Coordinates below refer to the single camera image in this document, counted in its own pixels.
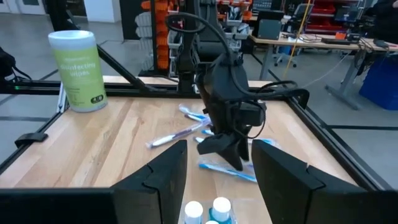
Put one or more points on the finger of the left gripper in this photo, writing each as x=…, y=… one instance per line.
x=224, y=144
x=245, y=140

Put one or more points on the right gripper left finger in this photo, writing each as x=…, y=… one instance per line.
x=149, y=199

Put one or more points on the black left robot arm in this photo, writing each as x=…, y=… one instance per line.
x=211, y=46

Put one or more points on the black frame clip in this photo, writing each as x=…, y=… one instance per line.
x=31, y=139

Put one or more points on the orange bin rack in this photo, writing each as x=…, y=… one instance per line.
x=161, y=34

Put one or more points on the black monitor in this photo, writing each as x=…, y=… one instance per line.
x=270, y=28

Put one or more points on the wooden workbench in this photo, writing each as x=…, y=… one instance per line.
x=311, y=43

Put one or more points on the clear plastic organizer cup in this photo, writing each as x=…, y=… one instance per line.
x=235, y=213

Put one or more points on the green disinfecting wipes canister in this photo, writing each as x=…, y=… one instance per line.
x=77, y=71

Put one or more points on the small white cap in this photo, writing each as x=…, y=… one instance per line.
x=211, y=222

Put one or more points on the blue bin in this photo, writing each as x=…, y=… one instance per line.
x=381, y=82

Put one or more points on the office chair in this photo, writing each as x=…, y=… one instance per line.
x=303, y=12

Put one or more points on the black aluminium rig frame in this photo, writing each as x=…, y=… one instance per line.
x=37, y=87

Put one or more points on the person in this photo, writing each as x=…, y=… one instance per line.
x=387, y=18

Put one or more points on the red storage shelf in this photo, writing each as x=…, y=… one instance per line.
x=334, y=12

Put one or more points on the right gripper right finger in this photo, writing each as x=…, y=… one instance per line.
x=289, y=199

